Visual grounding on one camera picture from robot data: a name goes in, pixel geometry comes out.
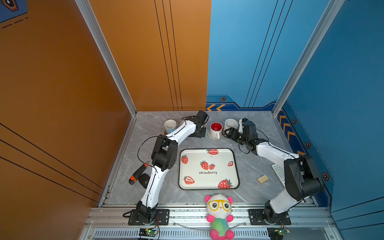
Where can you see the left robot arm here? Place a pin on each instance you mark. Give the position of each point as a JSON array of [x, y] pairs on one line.
[[164, 156]]

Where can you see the red interior mug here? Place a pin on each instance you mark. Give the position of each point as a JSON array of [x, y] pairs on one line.
[[215, 131]]

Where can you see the small wooden block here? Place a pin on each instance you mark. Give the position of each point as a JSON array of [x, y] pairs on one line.
[[263, 179]]

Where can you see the plush panda toy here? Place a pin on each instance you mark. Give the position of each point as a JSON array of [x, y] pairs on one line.
[[219, 209]]

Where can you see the blue mug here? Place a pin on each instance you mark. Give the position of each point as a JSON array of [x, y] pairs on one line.
[[170, 126]]

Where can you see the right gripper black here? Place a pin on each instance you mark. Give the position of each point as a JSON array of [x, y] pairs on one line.
[[232, 130]]

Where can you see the left green circuit board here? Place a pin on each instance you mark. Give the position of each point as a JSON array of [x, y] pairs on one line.
[[148, 234]]

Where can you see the right circuit board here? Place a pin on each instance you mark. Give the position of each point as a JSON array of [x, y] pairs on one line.
[[277, 234]]

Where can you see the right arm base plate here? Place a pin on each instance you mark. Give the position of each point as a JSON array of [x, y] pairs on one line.
[[267, 217]]

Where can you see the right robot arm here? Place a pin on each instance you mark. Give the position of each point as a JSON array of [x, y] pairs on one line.
[[302, 178]]

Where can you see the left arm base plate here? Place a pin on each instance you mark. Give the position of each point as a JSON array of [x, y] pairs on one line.
[[160, 217]]

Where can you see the white strawberry serving tray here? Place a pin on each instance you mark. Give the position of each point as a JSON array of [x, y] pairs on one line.
[[208, 169]]

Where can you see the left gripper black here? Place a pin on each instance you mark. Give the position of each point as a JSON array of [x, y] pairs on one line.
[[203, 133]]

